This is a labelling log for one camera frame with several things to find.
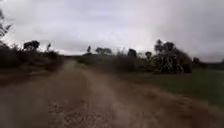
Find brown dirt road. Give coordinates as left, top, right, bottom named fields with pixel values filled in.
left=0, top=59, right=224, bottom=128

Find brown grass verge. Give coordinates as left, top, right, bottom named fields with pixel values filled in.
left=0, top=64, right=64, bottom=87

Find dark roadside bushes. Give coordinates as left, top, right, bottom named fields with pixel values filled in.
left=77, top=48, right=155, bottom=73

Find low dark scrub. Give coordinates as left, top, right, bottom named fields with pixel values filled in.
left=0, top=43, right=64, bottom=70

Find dark flat-topped tree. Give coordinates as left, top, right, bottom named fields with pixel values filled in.
left=22, top=40, right=41, bottom=52

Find green grass verge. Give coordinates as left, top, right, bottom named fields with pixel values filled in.
left=119, top=67, right=224, bottom=107

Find large leafy bush clump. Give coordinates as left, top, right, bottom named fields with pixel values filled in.
left=151, top=39, right=194, bottom=75

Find distant row of trees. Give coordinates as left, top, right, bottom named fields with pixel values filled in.
left=85, top=45, right=114, bottom=56

